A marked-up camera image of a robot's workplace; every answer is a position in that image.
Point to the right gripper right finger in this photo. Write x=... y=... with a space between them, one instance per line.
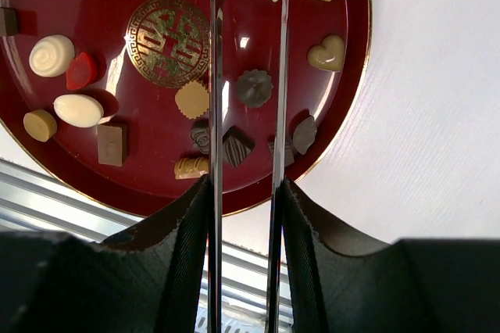
x=342 y=280

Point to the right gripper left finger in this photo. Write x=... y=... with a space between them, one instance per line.
x=145 y=278

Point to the dark flower chocolate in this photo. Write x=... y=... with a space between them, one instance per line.
x=254 y=88

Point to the metal tongs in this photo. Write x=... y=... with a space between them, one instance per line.
x=216 y=172

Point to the tan bar chocolate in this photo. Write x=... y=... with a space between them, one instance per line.
x=191 y=168

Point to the brown rectangular chocolate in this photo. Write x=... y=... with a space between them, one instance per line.
x=112 y=144

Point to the dark figure chocolate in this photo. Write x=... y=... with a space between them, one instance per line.
x=200 y=136

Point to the brown shell chocolate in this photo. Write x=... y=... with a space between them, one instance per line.
x=304 y=135

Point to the dark striped square chocolate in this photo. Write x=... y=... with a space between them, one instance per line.
x=237 y=146

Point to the tan scalloped round chocolate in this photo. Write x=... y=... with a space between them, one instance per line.
x=192 y=99

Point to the white oval chocolate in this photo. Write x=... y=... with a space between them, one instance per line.
x=78 y=110

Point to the tan cylinder chocolate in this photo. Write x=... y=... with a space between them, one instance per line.
x=40 y=125

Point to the red lips chocolate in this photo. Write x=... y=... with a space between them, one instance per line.
x=82 y=71

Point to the tan heart chocolate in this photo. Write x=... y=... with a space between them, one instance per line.
x=329 y=55

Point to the white round swirl chocolate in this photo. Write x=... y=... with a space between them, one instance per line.
x=51 y=56

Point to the dark brown square chocolate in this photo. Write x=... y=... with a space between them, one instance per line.
x=8 y=22

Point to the round red plate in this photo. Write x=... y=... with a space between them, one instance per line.
x=143 y=49

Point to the aluminium mounting rail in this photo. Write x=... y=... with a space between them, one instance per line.
x=31 y=201

